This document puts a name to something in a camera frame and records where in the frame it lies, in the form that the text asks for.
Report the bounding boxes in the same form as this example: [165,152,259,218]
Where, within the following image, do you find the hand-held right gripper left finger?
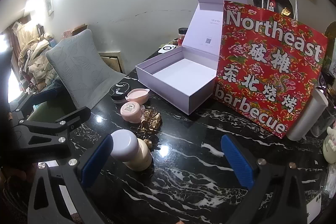
[28,133,114,224]

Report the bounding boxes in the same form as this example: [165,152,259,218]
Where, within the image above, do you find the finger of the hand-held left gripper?
[16,106,91,154]
[10,89,58,119]

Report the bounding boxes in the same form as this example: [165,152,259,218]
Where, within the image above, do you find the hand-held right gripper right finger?
[220,134,307,224]

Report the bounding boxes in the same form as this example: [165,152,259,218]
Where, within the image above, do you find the white domed jar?
[110,129,139,161]

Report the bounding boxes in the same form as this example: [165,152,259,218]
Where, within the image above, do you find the cream round jar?
[123,139,153,171]

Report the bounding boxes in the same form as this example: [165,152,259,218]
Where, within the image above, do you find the brown hair claw clip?
[131,124,158,149]

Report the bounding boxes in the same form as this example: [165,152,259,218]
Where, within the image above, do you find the pink round labelled jar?
[120,101,145,123]

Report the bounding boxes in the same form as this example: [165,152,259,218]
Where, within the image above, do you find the gold hair claw clip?
[140,106,163,130]

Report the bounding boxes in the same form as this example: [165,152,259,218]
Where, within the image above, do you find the black round compact case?
[110,82,131,104]

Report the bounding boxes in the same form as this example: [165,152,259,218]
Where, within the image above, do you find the pink shallow dish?
[126,88,150,104]

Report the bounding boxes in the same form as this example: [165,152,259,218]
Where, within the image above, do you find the white gift box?
[135,0,248,116]

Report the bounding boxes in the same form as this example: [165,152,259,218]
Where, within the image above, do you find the green seat cushion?
[26,102,71,123]

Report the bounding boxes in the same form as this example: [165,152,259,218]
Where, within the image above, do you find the pile of clothes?
[16,17,58,93]

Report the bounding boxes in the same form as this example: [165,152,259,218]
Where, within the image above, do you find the grey leaf-patterned chair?
[45,29,126,110]

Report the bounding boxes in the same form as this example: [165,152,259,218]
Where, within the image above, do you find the cardboard boxes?
[63,24,88,38]

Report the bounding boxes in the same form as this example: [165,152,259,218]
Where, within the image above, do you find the wooden panel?
[100,51,126,73]

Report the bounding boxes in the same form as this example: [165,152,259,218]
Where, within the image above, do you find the white cylinder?
[286,88,329,141]

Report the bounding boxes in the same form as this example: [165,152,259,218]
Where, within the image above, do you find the white plush figurine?
[322,126,336,164]

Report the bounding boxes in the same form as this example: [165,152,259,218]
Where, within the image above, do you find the red floral paper bag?
[212,0,328,140]

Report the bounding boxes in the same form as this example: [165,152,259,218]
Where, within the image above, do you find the white flat device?
[158,45,181,54]

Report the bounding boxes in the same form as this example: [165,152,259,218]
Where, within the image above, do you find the red jar with black lid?
[178,28,189,46]

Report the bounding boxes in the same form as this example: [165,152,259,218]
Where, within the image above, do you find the black snack bag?
[251,0,293,17]

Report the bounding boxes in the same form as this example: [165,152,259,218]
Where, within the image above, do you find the small wall picture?
[45,0,54,17]

